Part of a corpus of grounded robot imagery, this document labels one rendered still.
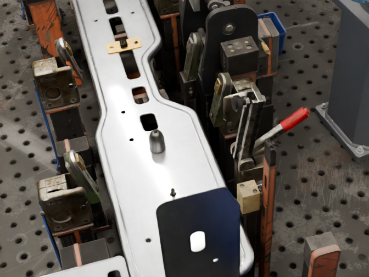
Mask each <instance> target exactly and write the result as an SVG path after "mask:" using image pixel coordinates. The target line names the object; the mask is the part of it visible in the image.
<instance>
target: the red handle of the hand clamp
mask: <svg viewBox="0 0 369 277"><path fill-rule="evenodd" d="M309 113H310V112H309V110H308V109H307V108H305V109H304V108H303V107H301V108H300V109H298V110H297V111H296V112H294V113H293V114H291V115H290V116H288V117H287V118H285V119H284V120H282V121H281V122H280V124H278V125H277V126H275V127H274V128H273V129H271V130H270V131H268V132H267V133H266V134H264V135H262V136H261V137H260V138H258V139H257V140H256V141H255V145H254V150H253V154H254V153H256V152H257V151H259V150H260V149H262V148H263V147H264V146H265V139H270V140H271V141H273V140H275V139H276V138H278V137H279V136H281V135H282V134H283V133H285V132H288V131H289V130H290V129H292V128H294V127H295V126H297V125H298V124H299V123H301V122H302V121H304V120H305V119H306V118H308V117H309V115H308V114H309ZM240 153H241V150H240V151H239V152H238V153H237V157H238V159H239V157H240Z"/></svg>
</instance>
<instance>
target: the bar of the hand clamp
mask: <svg viewBox="0 0 369 277"><path fill-rule="evenodd" d="M267 102H270V98H269V97H265V96H264V95H261V93H260V91H259V89H258V88H252V89H247V90H246V94H245V97H244V99H243V100H242V99H241V97H240V96H239V95H234V96H233V97H232V108H233V110H235V112H240V111H241V109H242V107H243V109H242V115H241V119H240V123H239V128H238V134H237V139H236V144H235V147H234V153H233V158H234V159H238V157H237V153H238V152H239V151H240V150H241V153H240V157H239V162H240V161H241V160H242V159H246V158H251V157H252V154H253V150H254V145H255V141H256V136H257V133H258V128H259V124H260V119H261V115H262V110H263V107H264V105H265V103H267ZM239 162H238V163H239Z"/></svg>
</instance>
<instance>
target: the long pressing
mask: <svg viewBox="0 0 369 277"><path fill-rule="evenodd" d="M115 3H116V6H117V9H118V12H117V13H115V14H107V13H106V10H105V6H104V3H103V0H71V4H72V7H73V10H74V14H75V18H76V22H77V26H78V29H79V33H80V37H81V41H82V45H83V48H84V51H85V55H86V59H87V64H88V67H89V70H90V74H91V78H92V82H93V86H94V90H95V93H96V97H97V101H98V105H99V109H100V119H99V123H98V126H97V129H96V133H95V141H96V145H97V149H98V154H99V158H100V162H101V165H102V169H103V174H104V178H105V182H106V185H107V189H108V194H109V198H110V202H111V206H112V209H113V213H114V218H115V222H116V226H117V229H118V233H119V238H120V242H121V247H122V251H123V254H124V258H125V262H126V266H127V271H128V275H129V277H165V272H164V266H163V259H162V254H161V248H160V241H159V232H158V225H157V220H156V213H155V212H156V209H157V207H158V206H159V205H160V204H162V203H163V202H165V201H168V200H172V199H175V198H179V197H183V196H187V195H191V194H194V193H198V192H202V191H206V190H211V189H215V188H218V187H222V186H224V187H227V185H226V182H225V180H224V178H223V175H222V172H221V170H220V167H219V165H218V163H217V160H216V158H215V155H214V153H213V150H212V148H211V145H210V143H209V140H208V138H207V136H206V133H205V131H204V128H203V126H202V123H201V121H200V119H199V116H198V114H197V112H196V111H195V110H194V109H192V108H190V107H187V106H184V105H182V104H179V103H176V102H173V101H170V100H168V99H166V98H164V97H163V96H162V95H161V94H160V91H159V88H158V86H157V83H156V80H155V77H154V74H153V72H152V69H151V67H150V61H151V60H152V58H153V57H154V56H155V55H156V54H157V53H158V52H159V50H160V49H161V48H162V45H163V41H162V37H161V34H160V32H159V29H158V27H157V25H156V22H155V20H154V17H153V15H152V12H151V9H150V7H149V4H148V2H147V0H115ZM132 12H133V14H132ZM117 17H119V18H121V21H122V24H123V26H124V29H125V32H126V35H127V38H128V39H130V38H135V37H139V38H140V40H141V43H142V47H141V48H136V49H132V50H129V51H132V53H133V56H134V58H135V61H136V64H137V67H138V70H139V73H140V77H139V78H136V79H128V78H127V75H126V72H125V68H124V65H123V63H122V59H121V56H120V53H121V52H119V53H113V54H108V52H107V48H106V44H107V43H112V42H116V41H115V37H114V34H113V31H112V29H111V25H110V22H109V20H110V19H112V18H117ZM95 20H97V21H95ZM139 87H144V88H145V90H146V93H147V96H148V99H149V101H148V102H147V103H143V104H136V102H135V99H134V97H133V94H132V90H133V89H134V88H139ZM122 111H125V114H122V113H121V112H122ZM148 114H152V115H154V117H155V120H156V123H157V125H158V128H157V129H158V130H160V131H161V132H162V133H163V135H164V140H165V146H166V148H165V150H164V151H163V152H161V153H153V152H152V151H151V150H150V145H149V134H150V132H151V131H145V130H144V128H143V124H142V121H141V117H142V116H144V115H148ZM130 139H134V140H133V141H130ZM171 188H174V189H175V192H176V196H171V195H170V193H171ZM227 188H228V187H227ZM146 239H151V242H150V243H147V242H146ZM204 247H205V241H204V233H203V232H201V231H199V232H195V233H194V234H192V235H191V248H192V251H200V250H202V249H203V248H204ZM253 264H254V251H253V248H252V246H251V244H250V241H249V239H248V236H247V233H246V232H245V229H244V226H243V224H242V221H241V223H240V277H241V276H243V275H245V274H247V273H248V272H249V271H250V270H251V268H252V266H253Z"/></svg>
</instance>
